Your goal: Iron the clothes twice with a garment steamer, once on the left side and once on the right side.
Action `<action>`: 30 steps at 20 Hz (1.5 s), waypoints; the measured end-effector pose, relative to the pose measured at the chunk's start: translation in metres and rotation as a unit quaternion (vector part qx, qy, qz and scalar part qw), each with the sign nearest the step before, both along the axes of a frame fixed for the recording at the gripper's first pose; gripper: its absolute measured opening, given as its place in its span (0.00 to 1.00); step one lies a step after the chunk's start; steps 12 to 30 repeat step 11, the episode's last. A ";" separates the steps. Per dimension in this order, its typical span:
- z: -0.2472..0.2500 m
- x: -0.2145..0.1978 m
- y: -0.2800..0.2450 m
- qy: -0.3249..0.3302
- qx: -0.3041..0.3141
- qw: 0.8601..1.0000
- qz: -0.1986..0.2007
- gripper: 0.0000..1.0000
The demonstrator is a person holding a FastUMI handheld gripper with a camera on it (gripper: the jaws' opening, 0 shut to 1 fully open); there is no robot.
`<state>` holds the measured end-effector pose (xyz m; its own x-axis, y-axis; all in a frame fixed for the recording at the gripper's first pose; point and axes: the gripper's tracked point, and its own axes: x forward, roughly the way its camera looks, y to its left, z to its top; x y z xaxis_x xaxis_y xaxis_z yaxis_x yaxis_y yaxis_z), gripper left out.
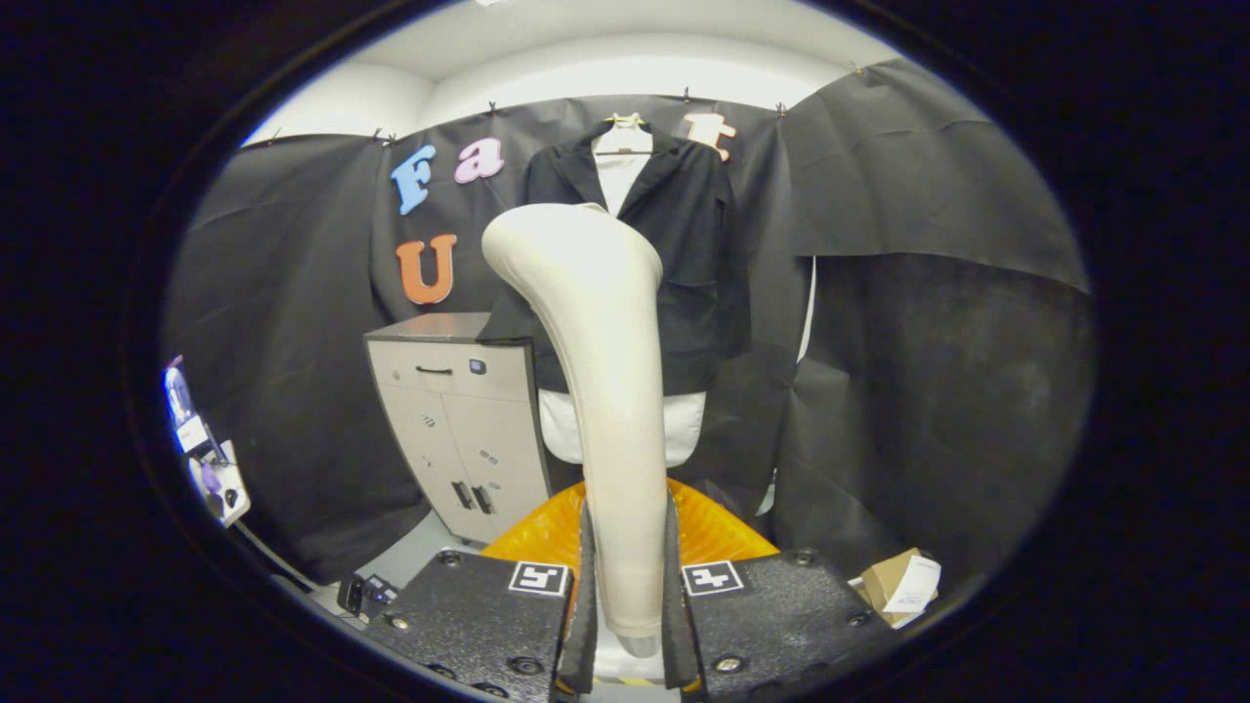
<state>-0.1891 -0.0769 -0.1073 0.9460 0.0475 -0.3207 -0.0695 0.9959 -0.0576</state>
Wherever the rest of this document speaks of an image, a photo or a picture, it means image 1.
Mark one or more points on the white vertical pole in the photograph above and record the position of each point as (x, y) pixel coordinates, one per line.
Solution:
(809, 312)

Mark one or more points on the grey cabinet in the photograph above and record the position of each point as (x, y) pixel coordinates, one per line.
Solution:
(469, 439)

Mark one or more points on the white box device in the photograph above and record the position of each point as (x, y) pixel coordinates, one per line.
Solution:
(229, 488)

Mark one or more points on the small lit screen device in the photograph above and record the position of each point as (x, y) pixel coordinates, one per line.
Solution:
(184, 400)

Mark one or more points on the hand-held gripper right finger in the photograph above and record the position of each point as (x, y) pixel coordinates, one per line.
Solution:
(682, 635)

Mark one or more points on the row of small backdrop clips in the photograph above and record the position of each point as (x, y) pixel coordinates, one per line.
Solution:
(687, 94)

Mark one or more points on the black blazer jacket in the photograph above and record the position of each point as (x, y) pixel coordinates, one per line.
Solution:
(693, 254)

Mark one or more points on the cardboard box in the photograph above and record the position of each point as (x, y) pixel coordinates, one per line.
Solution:
(884, 581)

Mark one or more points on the white shirt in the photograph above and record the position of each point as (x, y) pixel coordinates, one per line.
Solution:
(684, 425)

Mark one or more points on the black floor device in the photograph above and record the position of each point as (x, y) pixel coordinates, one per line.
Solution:
(366, 596)

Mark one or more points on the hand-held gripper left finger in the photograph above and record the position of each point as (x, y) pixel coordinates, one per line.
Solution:
(582, 635)

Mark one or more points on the white clothes hanger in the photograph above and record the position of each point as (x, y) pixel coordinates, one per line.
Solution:
(623, 139)

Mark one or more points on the black backdrop cloth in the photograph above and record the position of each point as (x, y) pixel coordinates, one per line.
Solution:
(928, 391)

